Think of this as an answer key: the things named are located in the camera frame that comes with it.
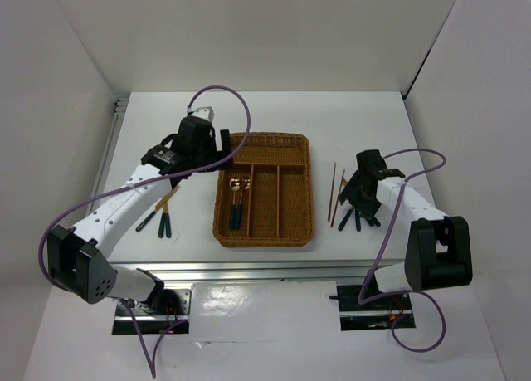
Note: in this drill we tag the right copper chopstick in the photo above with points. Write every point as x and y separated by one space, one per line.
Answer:
337 199

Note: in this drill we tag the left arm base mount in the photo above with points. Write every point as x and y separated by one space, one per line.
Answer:
170 315

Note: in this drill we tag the gold spoon green handle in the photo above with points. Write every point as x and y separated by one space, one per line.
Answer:
235 185
239 211

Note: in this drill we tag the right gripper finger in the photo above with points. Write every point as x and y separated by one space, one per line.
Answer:
367 207
351 191

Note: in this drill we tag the brown wicker cutlery tray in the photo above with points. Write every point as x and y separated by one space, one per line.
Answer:
278 206

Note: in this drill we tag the aluminium left side rail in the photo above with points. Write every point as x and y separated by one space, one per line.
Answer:
120 107

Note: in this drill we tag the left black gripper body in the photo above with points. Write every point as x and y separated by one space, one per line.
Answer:
207 153

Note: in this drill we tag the aluminium table front rail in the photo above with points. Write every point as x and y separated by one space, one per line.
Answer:
254 271

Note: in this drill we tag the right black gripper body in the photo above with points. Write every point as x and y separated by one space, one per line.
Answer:
366 195

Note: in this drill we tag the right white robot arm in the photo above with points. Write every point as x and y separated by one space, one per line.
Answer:
438 251

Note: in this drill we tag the left copper chopstick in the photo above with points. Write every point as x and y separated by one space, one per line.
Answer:
331 194

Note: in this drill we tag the gold knife green handle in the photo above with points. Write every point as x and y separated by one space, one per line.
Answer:
345 219

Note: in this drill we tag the gold spoon right pile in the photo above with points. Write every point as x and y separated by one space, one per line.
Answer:
357 218

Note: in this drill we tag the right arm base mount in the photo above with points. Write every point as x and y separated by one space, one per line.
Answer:
375 315

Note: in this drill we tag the gold knife left pile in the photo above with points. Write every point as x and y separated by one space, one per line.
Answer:
163 203

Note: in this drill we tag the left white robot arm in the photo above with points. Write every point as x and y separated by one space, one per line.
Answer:
78 255

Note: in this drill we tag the copper chopstick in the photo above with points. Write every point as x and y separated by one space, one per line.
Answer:
337 199
331 194

